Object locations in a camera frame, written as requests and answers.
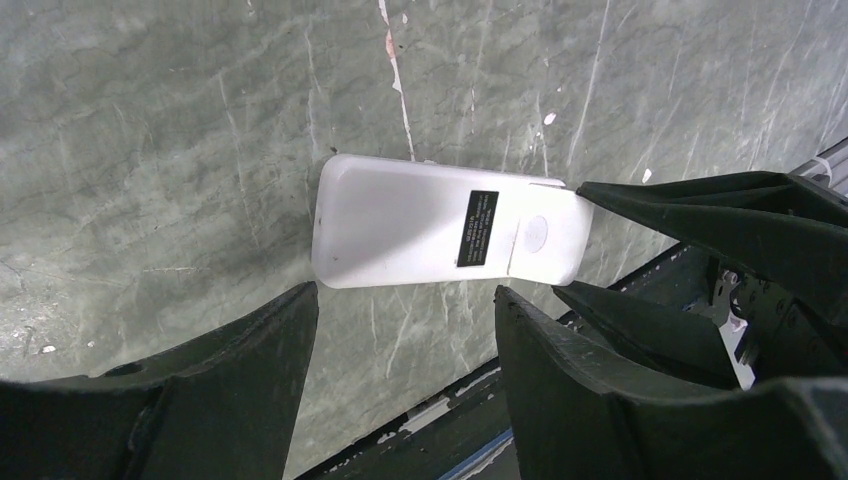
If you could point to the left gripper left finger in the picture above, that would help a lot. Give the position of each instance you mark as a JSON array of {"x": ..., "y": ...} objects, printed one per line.
[{"x": 220, "y": 406}]

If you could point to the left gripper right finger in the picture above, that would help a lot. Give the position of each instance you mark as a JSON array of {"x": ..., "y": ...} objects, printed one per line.
[{"x": 627, "y": 421}]

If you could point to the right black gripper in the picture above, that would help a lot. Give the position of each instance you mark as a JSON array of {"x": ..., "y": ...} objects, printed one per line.
[{"x": 783, "y": 228}]

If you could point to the red white remote control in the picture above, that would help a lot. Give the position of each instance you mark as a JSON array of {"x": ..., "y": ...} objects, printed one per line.
[{"x": 382, "y": 222}]

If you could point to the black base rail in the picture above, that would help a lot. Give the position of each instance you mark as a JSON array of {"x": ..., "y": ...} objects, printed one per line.
[{"x": 465, "y": 430}]

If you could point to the aluminium frame rail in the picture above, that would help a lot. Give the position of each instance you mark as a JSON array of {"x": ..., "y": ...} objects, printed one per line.
[{"x": 828, "y": 169}]

